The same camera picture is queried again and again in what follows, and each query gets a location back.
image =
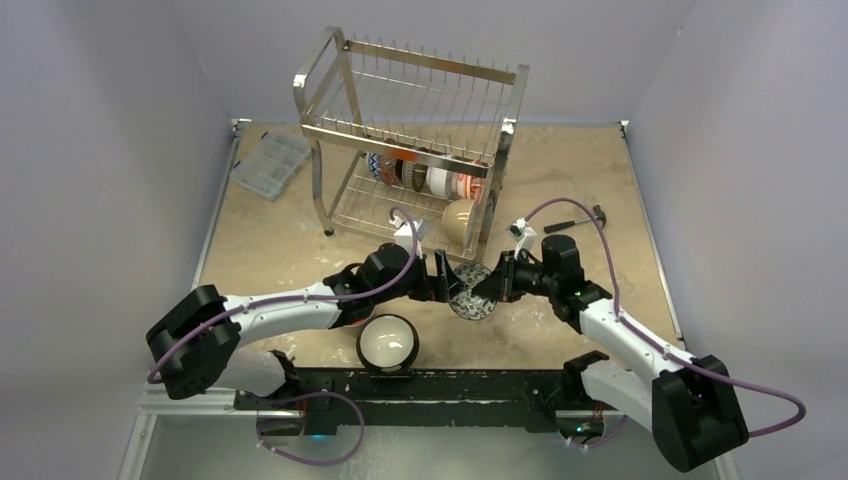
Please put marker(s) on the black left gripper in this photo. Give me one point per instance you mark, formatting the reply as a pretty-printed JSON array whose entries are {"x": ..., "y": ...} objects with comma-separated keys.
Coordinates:
[{"x": 448, "y": 284}]

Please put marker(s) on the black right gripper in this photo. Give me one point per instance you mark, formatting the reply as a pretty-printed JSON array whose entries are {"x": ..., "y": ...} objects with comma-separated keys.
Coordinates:
[{"x": 508, "y": 277}]

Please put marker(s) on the black white floral bowl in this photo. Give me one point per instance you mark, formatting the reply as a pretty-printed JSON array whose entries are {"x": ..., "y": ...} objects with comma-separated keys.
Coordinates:
[{"x": 466, "y": 304}]

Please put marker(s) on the dark bowl cream inside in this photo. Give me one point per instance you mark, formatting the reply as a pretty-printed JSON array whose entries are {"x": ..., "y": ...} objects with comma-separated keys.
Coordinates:
[{"x": 456, "y": 221}]

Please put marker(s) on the black rimmed white bowl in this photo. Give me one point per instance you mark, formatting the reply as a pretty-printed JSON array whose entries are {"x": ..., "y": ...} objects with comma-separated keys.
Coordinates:
[{"x": 387, "y": 344}]

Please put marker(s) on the brown bowl tan inside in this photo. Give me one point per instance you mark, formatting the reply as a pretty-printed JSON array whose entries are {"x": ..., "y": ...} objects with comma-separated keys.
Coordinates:
[{"x": 412, "y": 176}]

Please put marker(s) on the stainless steel dish rack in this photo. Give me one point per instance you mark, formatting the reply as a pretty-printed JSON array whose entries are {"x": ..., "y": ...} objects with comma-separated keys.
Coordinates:
[{"x": 356, "y": 96}]

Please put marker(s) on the orange floral patterned bowl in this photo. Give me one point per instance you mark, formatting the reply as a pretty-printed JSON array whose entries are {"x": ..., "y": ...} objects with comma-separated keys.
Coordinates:
[{"x": 470, "y": 187}]

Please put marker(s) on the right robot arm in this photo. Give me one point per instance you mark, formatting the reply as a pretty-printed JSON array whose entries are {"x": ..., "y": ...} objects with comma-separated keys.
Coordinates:
[{"x": 693, "y": 417}]

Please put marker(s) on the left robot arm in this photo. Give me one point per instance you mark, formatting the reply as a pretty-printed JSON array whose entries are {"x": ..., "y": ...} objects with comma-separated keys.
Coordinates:
[{"x": 194, "y": 345}]

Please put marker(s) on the clear plastic organizer box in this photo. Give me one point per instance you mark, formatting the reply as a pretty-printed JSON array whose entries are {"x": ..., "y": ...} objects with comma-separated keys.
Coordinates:
[{"x": 272, "y": 164}]

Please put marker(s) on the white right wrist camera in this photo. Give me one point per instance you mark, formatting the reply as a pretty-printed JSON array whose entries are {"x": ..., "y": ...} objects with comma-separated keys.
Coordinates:
[{"x": 524, "y": 235}]

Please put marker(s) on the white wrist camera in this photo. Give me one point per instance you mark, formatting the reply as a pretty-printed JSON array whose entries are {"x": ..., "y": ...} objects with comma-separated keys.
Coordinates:
[
  {"x": 403, "y": 235},
  {"x": 524, "y": 235}
]

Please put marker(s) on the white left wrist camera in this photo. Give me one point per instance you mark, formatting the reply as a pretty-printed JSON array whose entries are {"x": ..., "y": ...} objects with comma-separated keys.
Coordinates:
[{"x": 403, "y": 235}]

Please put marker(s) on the black handled claw hammer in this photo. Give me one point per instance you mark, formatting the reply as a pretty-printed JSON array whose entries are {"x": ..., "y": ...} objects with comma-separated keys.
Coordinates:
[{"x": 597, "y": 215}]

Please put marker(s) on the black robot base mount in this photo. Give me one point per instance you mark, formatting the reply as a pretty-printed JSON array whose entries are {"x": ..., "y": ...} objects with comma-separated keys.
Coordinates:
[{"x": 533, "y": 400}]

